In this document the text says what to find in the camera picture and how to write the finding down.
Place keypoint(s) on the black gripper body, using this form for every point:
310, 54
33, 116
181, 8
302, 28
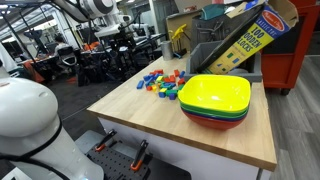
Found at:
120, 39

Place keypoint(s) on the thin blue plank block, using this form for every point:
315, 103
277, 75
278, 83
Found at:
150, 83

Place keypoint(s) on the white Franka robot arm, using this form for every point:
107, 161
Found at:
26, 110

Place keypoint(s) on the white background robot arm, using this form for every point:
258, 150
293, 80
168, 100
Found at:
141, 28

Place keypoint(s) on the grey plastic bin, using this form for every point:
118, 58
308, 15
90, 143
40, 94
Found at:
191, 66

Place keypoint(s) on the grey fabric storage bin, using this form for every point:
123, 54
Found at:
206, 28

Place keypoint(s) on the wooden blocks cardboard box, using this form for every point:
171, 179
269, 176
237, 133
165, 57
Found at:
256, 36

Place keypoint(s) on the red wooden block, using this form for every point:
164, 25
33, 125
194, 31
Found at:
176, 73
152, 72
181, 81
159, 71
149, 88

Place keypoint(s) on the blue rectangular wooden block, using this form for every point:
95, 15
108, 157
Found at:
140, 84
148, 77

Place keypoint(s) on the metal cup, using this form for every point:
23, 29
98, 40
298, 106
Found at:
167, 50

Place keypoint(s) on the office chair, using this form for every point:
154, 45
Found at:
68, 55

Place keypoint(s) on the yellow spring clamp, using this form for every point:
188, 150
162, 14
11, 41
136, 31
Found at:
178, 32

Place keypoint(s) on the tan wooden box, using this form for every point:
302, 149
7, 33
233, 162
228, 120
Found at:
176, 18

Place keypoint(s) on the seated person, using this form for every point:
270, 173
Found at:
60, 46

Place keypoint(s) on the blue black clamp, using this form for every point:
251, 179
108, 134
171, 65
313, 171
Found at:
180, 53

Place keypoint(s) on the red rectangular block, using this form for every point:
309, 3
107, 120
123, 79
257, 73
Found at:
169, 79

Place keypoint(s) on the yellow wooden block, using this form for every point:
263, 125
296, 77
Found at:
163, 90

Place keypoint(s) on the blue cylinder block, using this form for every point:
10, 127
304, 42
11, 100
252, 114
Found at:
182, 74

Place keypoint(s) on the large green arch block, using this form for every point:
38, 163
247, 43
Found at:
171, 92

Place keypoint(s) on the green wooden block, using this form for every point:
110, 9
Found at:
181, 87

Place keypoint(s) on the orange fabric item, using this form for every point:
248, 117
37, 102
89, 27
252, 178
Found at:
33, 71

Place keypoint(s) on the teal item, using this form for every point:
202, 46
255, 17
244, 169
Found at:
212, 11

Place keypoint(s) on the black orange bar clamp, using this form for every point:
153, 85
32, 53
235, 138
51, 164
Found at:
106, 138
140, 153

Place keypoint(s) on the robot mounting platform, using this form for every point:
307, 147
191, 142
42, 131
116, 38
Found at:
86, 138

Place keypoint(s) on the yellow plastic bowl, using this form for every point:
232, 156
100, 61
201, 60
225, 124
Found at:
213, 91

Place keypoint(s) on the green plastic bowl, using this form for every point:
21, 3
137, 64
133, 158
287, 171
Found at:
213, 114

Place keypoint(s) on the blue plastic bowl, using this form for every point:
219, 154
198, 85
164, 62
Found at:
213, 118

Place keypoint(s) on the black perforated plate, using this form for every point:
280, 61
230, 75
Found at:
113, 163

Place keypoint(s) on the red plastic bowl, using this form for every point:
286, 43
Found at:
213, 124

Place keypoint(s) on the red tool cart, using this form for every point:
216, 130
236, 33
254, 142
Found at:
283, 66

